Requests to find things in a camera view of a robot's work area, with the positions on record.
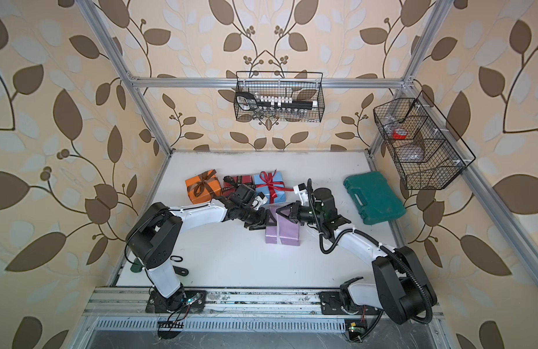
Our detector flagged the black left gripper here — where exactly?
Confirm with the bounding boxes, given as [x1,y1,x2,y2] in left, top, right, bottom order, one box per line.
[237,205,280,229]

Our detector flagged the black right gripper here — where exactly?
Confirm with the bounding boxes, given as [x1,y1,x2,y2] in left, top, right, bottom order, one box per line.
[277,201,324,225]

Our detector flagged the purple gift box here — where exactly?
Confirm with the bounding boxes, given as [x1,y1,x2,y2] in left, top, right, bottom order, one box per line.
[264,206,300,247]

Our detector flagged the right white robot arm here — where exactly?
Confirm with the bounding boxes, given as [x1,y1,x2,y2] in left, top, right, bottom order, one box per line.
[276,188,438,324]

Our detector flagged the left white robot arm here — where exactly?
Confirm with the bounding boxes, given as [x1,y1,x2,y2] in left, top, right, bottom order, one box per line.
[126,196,277,302]

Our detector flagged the red satin ribbon bow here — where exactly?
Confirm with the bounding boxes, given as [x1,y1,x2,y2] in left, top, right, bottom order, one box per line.
[254,169,296,204]

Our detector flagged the dark red gift box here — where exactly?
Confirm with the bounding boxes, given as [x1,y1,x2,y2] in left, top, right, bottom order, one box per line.
[222,174,256,197]

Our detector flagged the orange gift box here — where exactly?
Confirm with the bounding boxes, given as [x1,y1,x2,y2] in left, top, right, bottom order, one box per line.
[184,169,224,205]

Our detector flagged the brown satin ribbon bow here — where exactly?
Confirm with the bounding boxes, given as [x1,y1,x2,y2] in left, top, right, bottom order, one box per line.
[187,169,219,202]

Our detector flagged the green plastic tool case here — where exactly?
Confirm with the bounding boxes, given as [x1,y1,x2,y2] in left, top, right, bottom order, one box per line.
[343,172,406,225]

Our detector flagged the red item in basket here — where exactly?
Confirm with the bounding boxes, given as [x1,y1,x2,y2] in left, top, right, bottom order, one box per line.
[392,127,408,140]

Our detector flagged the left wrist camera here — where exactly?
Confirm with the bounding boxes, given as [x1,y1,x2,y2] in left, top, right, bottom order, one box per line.
[230,184,269,211]

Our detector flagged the black corrugated cable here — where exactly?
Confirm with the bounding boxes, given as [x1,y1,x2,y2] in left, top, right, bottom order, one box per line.
[307,177,438,325]

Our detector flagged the black wire back basket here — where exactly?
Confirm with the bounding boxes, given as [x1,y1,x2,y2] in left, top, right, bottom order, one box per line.
[233,70,326,124]

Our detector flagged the black handled scissors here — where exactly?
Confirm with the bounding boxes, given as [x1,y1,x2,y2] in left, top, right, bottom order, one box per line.
[234,92,320,111]

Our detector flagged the black wire side basket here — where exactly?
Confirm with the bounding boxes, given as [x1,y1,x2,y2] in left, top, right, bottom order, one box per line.
[373,91,476,190]

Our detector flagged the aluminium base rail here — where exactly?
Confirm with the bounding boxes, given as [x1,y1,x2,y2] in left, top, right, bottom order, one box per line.
[83,286,444,334]

